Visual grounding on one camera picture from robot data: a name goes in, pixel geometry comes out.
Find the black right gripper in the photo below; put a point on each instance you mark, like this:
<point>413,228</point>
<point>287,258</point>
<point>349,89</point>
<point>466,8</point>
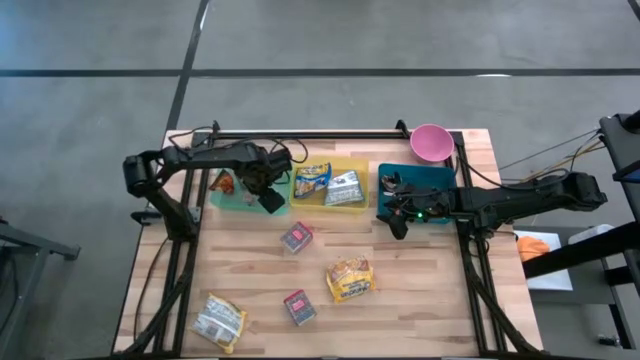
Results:
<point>427,202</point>

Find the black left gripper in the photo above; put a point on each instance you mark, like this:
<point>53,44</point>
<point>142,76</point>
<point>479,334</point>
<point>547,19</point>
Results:
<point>265,170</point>

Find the small glass spice jar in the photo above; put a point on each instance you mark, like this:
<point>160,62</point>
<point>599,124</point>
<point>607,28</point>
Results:
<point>249,199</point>

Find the blue red smoked paprika tin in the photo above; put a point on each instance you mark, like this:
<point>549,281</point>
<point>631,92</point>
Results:
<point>296,237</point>

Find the blue yellow ramen pack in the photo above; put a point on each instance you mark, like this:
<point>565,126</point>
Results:
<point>312,180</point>

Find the brown orange snack pouch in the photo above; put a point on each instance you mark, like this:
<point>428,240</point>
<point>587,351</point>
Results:
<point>222,182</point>

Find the blue-edged white ramen pack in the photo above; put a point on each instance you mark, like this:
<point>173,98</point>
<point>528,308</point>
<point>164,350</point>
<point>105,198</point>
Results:
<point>345,190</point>

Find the red small snack packet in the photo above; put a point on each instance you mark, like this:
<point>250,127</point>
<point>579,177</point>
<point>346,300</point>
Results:
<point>299,308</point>

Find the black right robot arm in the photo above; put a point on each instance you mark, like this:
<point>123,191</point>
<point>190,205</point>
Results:
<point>525,197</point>

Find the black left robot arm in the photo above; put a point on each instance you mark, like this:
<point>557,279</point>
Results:
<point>200,156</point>

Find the green plastic bin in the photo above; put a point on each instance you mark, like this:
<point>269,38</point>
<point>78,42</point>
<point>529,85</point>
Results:
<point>225,205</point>

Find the blue plastic bin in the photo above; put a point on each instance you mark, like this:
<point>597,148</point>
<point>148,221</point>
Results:
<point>435,175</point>

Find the yellow plastic bin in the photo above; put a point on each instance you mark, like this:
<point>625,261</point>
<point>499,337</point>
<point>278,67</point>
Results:
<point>360,165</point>

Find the pink bowl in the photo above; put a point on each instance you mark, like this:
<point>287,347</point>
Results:
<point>431,143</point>

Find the black table clamp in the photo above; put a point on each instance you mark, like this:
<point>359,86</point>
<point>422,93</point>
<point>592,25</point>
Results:
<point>402,127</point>
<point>215,126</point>
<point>145,217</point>

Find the yellow Maruchan ramen pack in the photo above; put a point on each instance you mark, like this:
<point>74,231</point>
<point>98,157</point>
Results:
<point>350,279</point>

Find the yellow white ramen noodle pack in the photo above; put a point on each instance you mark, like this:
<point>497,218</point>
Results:
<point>217,322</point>

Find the orange cloth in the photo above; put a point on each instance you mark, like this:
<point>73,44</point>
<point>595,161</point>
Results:
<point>532,248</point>

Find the white box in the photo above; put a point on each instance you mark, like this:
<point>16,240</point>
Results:
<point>550,280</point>

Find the light grey box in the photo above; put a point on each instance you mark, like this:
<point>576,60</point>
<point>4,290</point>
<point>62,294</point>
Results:
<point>590,232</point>

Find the black equipment stand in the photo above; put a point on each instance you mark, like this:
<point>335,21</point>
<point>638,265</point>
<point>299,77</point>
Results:
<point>620,145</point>

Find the grey metal stand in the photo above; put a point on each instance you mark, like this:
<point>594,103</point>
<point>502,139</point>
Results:
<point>30,245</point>

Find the black aluminium rig frame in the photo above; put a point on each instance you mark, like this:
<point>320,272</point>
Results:
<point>375,135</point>

